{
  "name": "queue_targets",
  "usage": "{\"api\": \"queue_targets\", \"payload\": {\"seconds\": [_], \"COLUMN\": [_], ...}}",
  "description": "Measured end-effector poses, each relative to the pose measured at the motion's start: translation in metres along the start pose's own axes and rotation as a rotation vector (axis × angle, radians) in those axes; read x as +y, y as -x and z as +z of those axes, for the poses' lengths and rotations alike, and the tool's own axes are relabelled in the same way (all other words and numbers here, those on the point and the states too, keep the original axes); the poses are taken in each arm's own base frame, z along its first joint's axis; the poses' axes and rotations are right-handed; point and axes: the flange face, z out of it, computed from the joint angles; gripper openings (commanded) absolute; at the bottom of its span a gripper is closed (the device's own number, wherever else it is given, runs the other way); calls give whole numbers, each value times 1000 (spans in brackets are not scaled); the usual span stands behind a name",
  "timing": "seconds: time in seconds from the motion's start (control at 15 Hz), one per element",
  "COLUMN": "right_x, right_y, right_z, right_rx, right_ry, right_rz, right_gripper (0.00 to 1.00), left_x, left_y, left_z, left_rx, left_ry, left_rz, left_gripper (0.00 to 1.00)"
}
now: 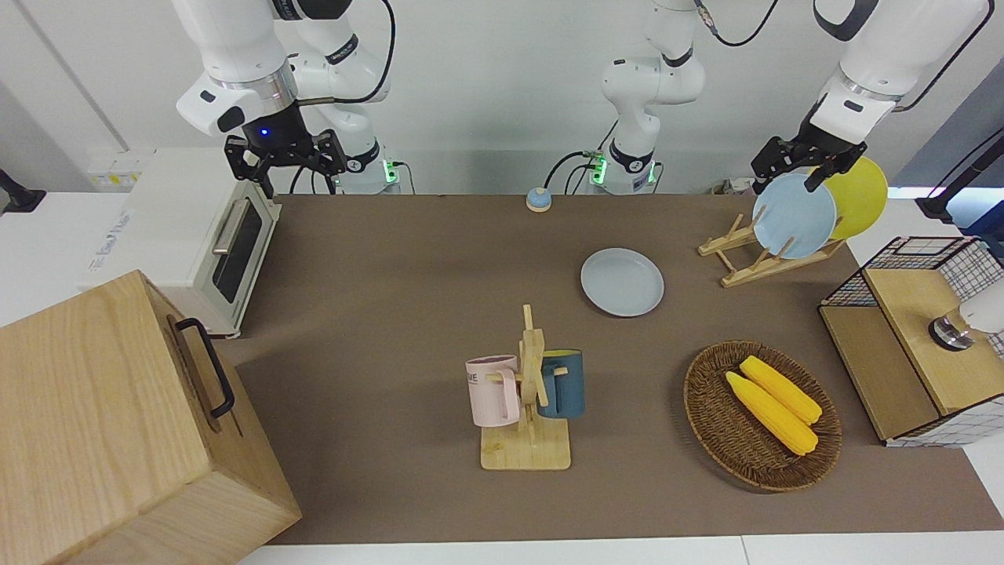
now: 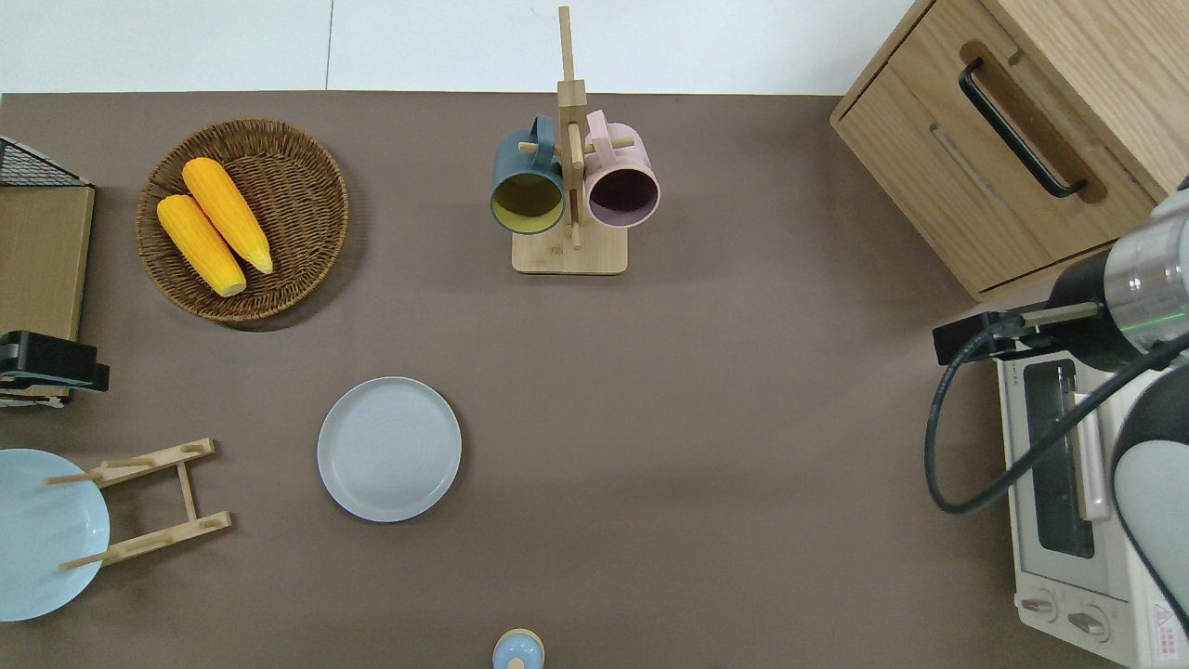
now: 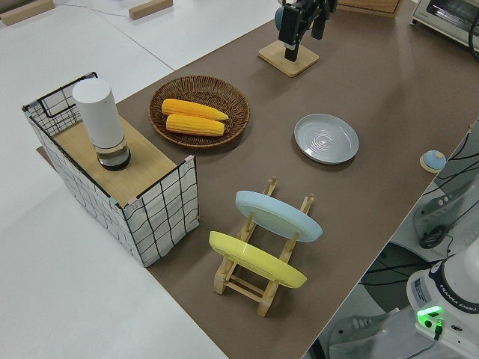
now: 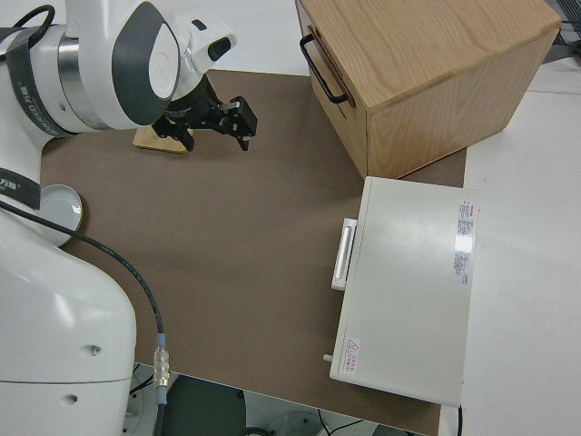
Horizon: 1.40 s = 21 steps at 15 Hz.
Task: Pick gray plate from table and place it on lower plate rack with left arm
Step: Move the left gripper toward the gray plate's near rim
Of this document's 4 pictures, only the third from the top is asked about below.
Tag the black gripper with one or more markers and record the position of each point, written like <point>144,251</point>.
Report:
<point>314,5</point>

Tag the gray plate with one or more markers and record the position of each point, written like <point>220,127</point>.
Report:
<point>325,138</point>

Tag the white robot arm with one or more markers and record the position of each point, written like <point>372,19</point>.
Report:
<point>449,284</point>

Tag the light blue plate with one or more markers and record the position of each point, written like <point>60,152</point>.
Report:
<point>277,217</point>

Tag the yellow plate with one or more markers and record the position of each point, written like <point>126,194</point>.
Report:
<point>254,258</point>

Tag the wooden plate rack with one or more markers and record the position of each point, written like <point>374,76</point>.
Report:
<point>221,283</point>

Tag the wooden mug stand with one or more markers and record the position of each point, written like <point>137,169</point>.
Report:
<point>299,63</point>

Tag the wooden box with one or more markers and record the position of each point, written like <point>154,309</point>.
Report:
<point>370,6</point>

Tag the brown table mat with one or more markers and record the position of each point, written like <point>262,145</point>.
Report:
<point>374,86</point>

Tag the brown wicker basket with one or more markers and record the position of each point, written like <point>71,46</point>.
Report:
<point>202,88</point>

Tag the yellow corn cob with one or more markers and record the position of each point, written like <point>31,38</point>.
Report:
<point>194,125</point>
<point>194,108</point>

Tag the white toaster oven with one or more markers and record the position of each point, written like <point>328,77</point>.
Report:
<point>445,18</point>

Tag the wooden block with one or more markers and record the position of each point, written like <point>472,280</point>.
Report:
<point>149,9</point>
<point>16,15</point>

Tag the blue service bell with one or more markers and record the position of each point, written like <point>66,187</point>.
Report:
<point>432,160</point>

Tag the white cylinder bottle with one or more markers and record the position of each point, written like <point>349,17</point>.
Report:
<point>99,112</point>

